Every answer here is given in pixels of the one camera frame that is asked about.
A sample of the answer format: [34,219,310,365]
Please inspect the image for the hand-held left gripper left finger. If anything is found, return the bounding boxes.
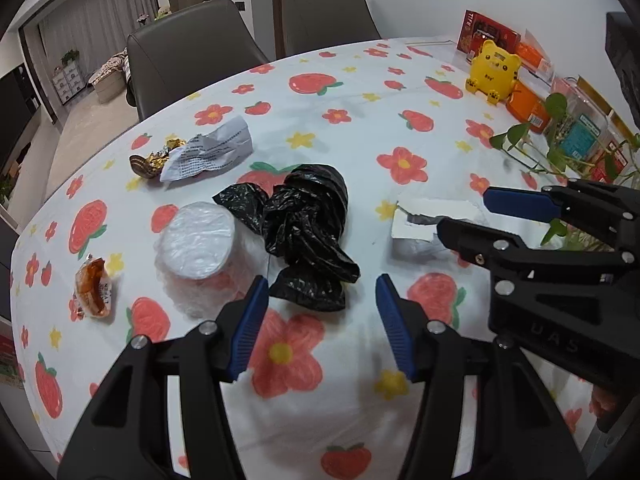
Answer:
[57,275,271,480]

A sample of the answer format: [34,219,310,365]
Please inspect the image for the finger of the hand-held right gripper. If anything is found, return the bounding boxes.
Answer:
[483,180,640,256]
[436,216,640,286]

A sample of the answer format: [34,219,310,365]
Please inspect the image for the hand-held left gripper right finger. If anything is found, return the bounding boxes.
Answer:
[375,273,588,480]

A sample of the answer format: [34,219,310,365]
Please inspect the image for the plastic cup with white lid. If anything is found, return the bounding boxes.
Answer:
[155,201,266,318]

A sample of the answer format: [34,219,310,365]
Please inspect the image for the black plastic bag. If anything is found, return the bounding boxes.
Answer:
[212,164,361,313]

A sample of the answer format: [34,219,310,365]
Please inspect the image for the orange white snack wrapper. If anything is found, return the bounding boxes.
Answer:
[70,256,117,322]

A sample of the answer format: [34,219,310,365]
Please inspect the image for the white printed paper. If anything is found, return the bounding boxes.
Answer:
[160,116,253,183]

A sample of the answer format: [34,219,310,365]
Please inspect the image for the brown gold chocolate wrapper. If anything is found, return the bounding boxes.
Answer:
[129,136,188,178]

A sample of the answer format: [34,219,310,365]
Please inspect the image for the glass jar teal label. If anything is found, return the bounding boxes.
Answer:
[545,77,616,171]

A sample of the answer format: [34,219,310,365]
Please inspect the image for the orange jar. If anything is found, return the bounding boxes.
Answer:
[505,82,551,133]

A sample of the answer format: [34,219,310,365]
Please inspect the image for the green leafy plant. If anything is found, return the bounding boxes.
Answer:
[490,92,640,251]

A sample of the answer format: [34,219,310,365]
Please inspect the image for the red label jar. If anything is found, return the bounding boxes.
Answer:
[590,135,640,183]

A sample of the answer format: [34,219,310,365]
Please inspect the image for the yellow tiger toy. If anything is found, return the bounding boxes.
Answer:
[465,40,523,106]

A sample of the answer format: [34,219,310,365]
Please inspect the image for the orange box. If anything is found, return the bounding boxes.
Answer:
[515,30,556,81]

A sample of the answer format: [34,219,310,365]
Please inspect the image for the floral strawberry tablecloth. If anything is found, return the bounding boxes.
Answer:
[10,35,640,480]

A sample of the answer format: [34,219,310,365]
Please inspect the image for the red cardboard box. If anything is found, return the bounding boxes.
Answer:
[0,335,26,391]

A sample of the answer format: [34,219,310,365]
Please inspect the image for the grey dining chair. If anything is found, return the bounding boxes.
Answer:
[281,0,383,58]
[125,0,271,121]

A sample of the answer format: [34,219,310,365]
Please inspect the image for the round beige ottoman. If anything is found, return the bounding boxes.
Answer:
[90,52,128,103]

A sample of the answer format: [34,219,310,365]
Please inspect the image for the white drawer cabinet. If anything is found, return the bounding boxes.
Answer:
[52,57,83,106]

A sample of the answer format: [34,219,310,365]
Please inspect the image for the grey curtain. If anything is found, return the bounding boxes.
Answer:
[37,0,151,116]

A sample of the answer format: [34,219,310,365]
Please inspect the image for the black television wall unit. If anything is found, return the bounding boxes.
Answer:
[0,65,41,171]

